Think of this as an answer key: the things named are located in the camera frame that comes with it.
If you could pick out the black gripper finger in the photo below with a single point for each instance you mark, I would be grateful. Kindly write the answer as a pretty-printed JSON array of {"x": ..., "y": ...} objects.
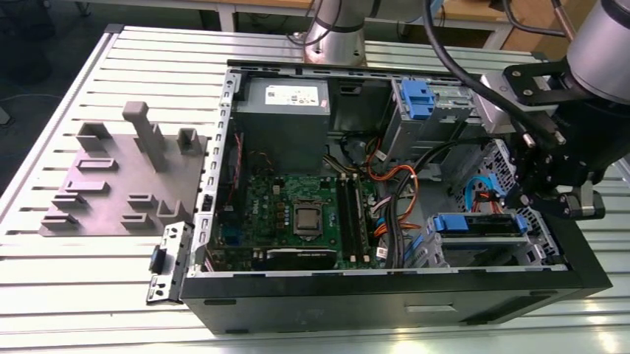
[
  {"x": 547, "y": 201},
  {"x": 532, "y": 162}
]

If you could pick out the hard disk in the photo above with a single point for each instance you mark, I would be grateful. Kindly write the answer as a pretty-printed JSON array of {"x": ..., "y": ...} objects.
[{"x": 453, "y": 223}]

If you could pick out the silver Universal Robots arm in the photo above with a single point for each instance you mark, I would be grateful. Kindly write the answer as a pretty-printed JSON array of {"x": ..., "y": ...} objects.
[{"x": 340, "y": 40}]

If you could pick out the metal disk bay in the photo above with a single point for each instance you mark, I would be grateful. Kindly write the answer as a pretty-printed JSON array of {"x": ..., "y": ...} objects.
[{"x": 488, "y": 240}]

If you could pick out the metal drive cage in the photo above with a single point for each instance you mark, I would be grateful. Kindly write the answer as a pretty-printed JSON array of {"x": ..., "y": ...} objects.
[{"x": 409, "y": 136}]

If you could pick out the wooden cabinet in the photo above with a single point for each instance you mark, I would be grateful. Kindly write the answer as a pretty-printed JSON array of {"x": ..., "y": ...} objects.
[{"x": 537, "y": 46}]

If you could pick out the blue drive latch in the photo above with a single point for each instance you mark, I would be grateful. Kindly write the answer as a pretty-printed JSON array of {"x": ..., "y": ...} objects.
[{"x": 416, "y": 92}]

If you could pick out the RAM stick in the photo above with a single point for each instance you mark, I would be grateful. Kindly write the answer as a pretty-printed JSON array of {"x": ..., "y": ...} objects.
[{"x": 362, "y": 221}]

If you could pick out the wooden desk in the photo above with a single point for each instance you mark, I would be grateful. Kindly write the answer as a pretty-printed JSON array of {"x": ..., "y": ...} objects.
[{"x": 468, "y": 11}]

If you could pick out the silver CPU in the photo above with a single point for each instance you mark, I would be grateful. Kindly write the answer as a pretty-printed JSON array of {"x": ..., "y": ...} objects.
[{"x": 309, "y": 221}]

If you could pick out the CPU socket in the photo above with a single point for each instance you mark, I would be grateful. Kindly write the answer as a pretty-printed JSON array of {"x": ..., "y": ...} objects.
[{"x": 309, "y": 237}]

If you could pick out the black PC case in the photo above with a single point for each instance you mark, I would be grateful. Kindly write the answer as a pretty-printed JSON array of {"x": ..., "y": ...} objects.
[{"x": 345, "y": 306}]

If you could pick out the grey power supply unit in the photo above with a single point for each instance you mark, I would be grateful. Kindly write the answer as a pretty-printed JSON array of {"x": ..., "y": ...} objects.
[{"x": 281, "y": 136}]

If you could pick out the black graphics card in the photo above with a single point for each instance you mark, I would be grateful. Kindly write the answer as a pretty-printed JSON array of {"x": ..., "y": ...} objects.
[{"x": 296, "y": 260}]

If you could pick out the green motherboard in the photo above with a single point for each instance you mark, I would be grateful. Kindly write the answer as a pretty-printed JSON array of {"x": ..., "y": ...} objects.
[{"x": 266, "y": 191}]

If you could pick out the blue VGA port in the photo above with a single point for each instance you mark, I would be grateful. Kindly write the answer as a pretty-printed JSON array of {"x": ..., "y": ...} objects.
[{"x": 158, "y": 260}]

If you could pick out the grey parts rack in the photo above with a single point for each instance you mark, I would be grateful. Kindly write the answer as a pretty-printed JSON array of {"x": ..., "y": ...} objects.
[{"x": 123, "y": 184}]

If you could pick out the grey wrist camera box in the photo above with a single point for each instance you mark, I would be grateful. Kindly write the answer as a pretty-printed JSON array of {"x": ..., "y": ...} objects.
[{"x": 494, "y": 118}]

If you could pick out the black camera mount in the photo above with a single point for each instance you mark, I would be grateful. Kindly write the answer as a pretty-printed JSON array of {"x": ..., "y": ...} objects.
[{"x": 523, "y": 73}]

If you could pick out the metal rear bracket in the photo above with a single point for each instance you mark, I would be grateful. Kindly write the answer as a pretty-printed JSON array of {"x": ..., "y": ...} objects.
[{"x": 178, "y": 265}]

